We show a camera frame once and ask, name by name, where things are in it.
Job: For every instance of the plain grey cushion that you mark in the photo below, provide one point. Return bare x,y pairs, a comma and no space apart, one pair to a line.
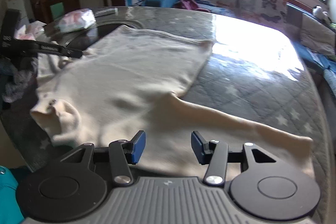
316,36

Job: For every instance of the large butterfly print pillow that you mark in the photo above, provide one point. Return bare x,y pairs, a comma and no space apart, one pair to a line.
269,13

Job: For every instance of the grey quilted star table cover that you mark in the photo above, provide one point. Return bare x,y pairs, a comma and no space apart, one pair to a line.
253,73

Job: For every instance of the black white plush toy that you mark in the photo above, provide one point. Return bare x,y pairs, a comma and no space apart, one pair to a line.
320,14

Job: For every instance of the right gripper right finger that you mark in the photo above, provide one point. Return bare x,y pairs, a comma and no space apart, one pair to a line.
212,153

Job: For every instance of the blue corner sofa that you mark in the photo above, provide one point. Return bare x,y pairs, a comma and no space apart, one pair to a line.
322,66

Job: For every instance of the magenta blanket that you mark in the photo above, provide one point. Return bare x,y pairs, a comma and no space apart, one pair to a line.
189,5

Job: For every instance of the pink white tissue pack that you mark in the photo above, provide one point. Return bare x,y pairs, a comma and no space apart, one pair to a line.
76,20

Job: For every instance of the cream beige sweater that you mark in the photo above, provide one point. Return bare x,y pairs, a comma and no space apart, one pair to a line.
134,80

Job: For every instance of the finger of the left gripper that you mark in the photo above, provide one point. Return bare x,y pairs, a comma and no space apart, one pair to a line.
30,46

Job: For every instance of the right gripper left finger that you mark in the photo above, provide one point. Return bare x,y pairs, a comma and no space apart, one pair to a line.
123,153

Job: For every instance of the white remote control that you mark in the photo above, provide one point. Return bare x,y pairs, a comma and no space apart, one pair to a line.
105,12

